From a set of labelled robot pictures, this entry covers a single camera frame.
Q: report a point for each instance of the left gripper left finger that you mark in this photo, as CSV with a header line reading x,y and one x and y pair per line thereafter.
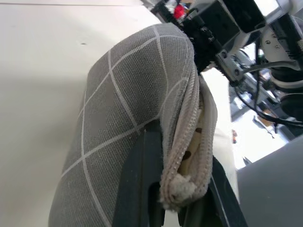
x,y
137,184

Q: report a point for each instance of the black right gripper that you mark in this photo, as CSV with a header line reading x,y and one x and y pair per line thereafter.
x,y
213,23

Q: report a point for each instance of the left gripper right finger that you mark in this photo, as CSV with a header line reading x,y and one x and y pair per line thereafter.
x,y
220,208

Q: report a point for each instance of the grey plaid pouch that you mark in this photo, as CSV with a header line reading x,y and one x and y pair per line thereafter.
x,y
132,94

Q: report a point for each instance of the small red object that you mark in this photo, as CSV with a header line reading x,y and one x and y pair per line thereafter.
x,y
178,10

